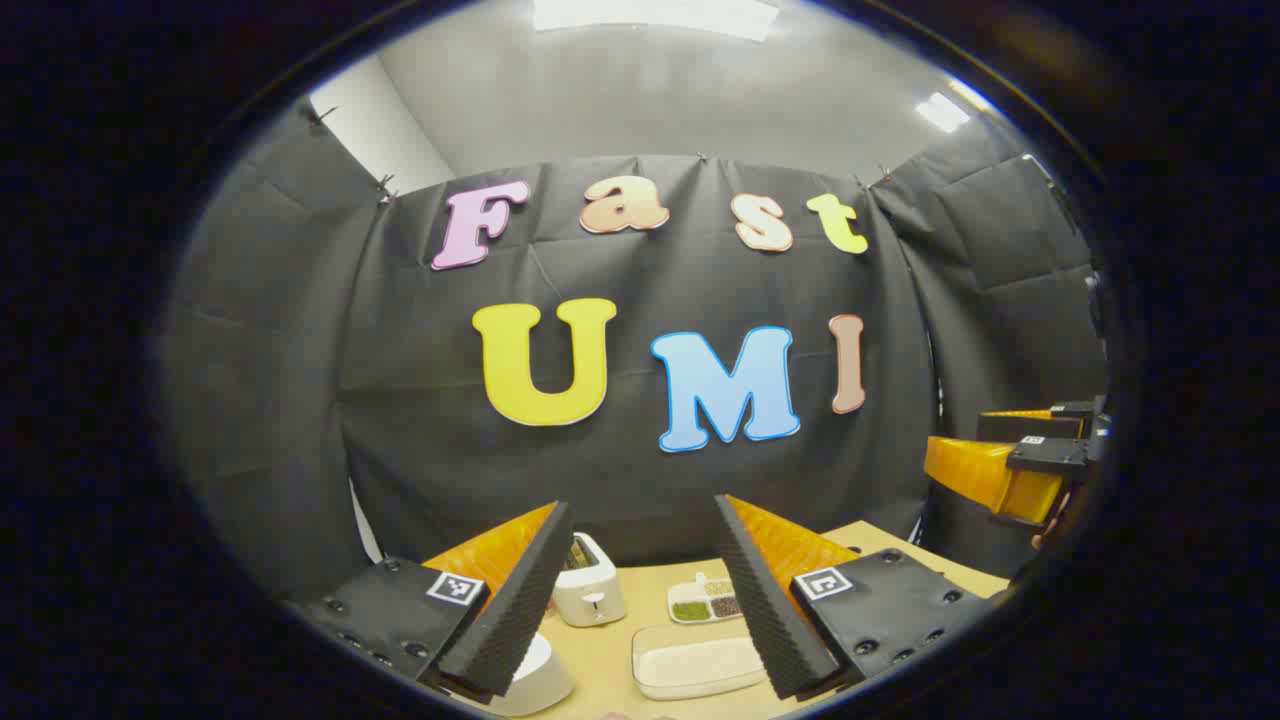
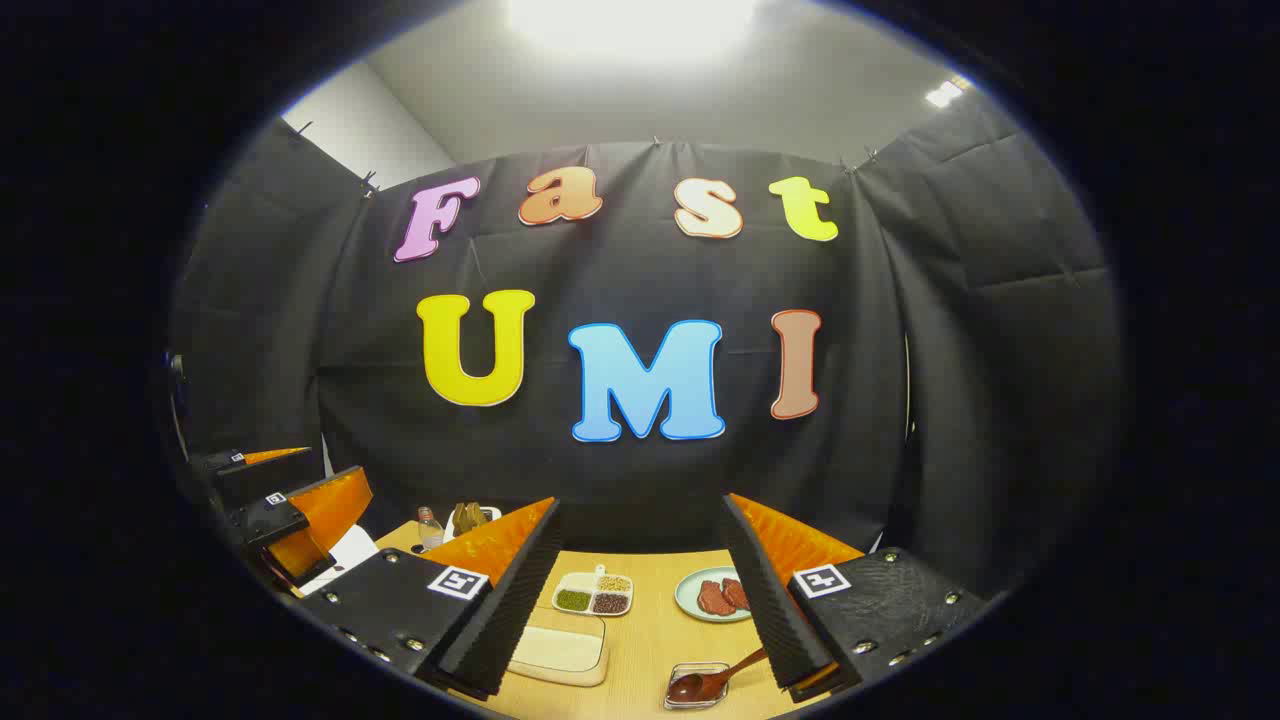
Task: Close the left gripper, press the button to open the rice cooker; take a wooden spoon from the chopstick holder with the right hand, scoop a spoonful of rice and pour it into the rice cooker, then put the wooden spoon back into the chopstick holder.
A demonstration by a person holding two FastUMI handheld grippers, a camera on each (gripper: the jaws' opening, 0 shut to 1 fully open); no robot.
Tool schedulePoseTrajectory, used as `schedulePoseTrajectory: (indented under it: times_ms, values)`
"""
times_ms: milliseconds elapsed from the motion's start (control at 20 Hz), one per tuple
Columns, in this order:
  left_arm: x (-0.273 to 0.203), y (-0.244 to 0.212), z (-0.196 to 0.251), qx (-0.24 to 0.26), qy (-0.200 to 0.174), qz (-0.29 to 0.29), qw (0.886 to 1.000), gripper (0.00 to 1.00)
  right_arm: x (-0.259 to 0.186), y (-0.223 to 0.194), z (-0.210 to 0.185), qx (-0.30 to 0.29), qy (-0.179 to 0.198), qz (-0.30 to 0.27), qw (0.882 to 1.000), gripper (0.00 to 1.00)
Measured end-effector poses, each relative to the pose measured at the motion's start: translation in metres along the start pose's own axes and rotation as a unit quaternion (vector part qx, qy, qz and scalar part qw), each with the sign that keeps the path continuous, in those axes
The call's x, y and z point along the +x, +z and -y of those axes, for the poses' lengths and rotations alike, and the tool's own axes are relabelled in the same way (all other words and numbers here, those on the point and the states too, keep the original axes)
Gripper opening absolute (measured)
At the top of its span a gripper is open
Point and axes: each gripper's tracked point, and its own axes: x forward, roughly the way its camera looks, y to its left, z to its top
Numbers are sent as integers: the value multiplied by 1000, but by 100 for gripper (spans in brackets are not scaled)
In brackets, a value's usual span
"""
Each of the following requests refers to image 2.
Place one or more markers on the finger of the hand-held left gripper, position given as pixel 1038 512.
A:
pixel 275 520
pixel 265 475

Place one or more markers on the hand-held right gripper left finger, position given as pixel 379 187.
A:
pixel 510 610

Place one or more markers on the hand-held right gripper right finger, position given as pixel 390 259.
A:
pixel 770 600

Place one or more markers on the white rice cooker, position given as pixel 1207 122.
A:
pixel 350 550

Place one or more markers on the clear plastic water bottle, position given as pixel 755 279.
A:
pixel 430 535

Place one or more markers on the black backdrop cloth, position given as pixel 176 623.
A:
pixel 640 270

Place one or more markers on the white toaster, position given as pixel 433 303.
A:
pixel 490 515

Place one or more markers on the rice box with clear lid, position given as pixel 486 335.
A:
pixel 555 650

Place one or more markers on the brown wooden spoon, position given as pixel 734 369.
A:
pixel 700 685

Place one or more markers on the white divided bean dish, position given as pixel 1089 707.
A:
pixel 590 585

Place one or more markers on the large ceiling light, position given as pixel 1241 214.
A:
pixel 630 25

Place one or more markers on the small ceiling light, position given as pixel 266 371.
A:
pixel 945 93

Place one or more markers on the red raw steak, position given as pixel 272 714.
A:
pixel 714 598
pixel 738 592

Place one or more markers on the pale green plate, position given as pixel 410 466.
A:
pixel 688 600

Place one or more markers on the brown toast slice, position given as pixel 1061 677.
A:
pixel 476 516
pixel 460 520

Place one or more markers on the clear chopstick holder tray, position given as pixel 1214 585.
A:
pixel 722 672

